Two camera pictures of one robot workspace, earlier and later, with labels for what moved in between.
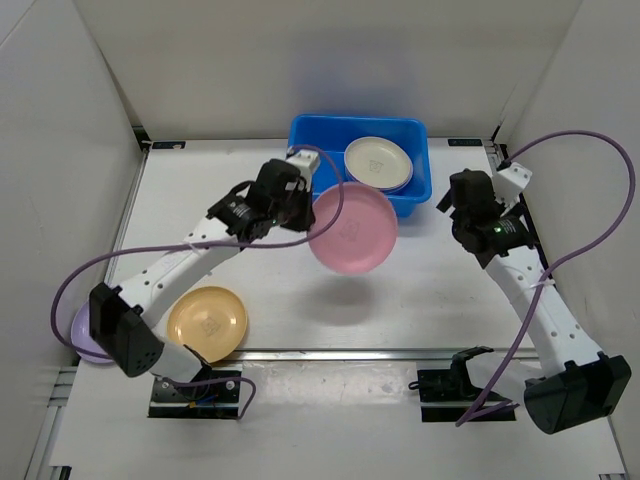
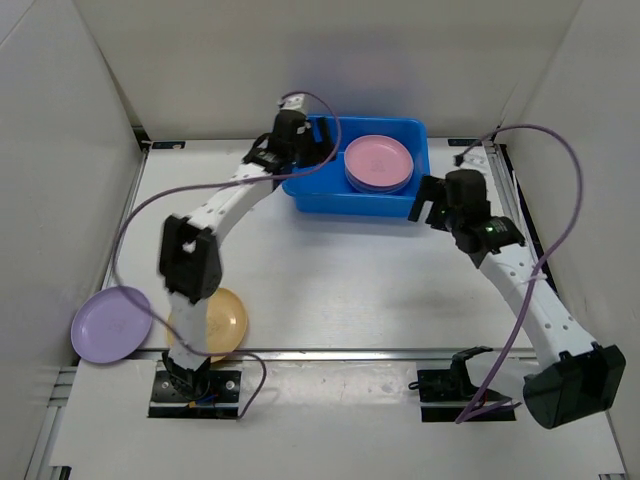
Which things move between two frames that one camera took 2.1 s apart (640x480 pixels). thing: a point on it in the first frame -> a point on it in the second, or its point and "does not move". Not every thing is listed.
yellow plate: (210, 320) does not move
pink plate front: (364, 234) -> (379, 160)
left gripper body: (294, 212) -> (301, 153)
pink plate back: (386, 191) does not move
